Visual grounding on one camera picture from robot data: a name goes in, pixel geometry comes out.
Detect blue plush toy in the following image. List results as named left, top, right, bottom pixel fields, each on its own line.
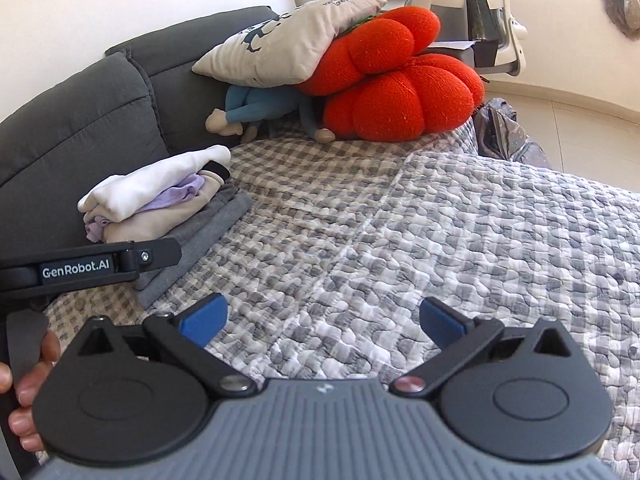
left=206, top=84, right=336, bottom=146

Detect red pumpkin cushion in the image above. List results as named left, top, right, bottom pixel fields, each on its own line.
left=295, top=6, right=486, bottom=142

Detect grey patterned backpack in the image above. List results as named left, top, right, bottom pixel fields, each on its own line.
left=472, top=97, right=553, bottom=171

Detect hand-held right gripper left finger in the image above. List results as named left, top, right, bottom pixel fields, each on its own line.
left=75, top=292, right=256, bottom=402

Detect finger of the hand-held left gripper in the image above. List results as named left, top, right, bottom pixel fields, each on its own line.
left=132, top=238, right=182, bottom=274

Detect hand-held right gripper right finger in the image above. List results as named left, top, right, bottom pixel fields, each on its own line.
left=390, top=297, right=576, bottom=401

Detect dark grey sofa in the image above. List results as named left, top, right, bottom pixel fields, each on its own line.
left=0, top=6, right=501, bottom=480

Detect grey checked quilted blanket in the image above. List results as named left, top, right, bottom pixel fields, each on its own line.
left=42, top=120, right=640, bottom=476

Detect beige printed pillow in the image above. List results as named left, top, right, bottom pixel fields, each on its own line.
left=191, top=0, right=388, bottom=88

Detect white printed sweatshirt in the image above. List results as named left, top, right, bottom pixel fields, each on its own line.
left=77, top=145, right=232, bottom=221

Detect beige folded garment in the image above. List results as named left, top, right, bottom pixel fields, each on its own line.
left=102, top=175, right=223, bottom=245

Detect purple folded garment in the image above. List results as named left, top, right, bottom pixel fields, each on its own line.
left=85, top=172, right=206, bottom=243

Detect person's left hand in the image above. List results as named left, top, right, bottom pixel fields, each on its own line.
left=0, top=331, right=62, bottom=453

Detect grey folded garment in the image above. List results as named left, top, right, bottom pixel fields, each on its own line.
left=135, top=182, right=253, bottom=308

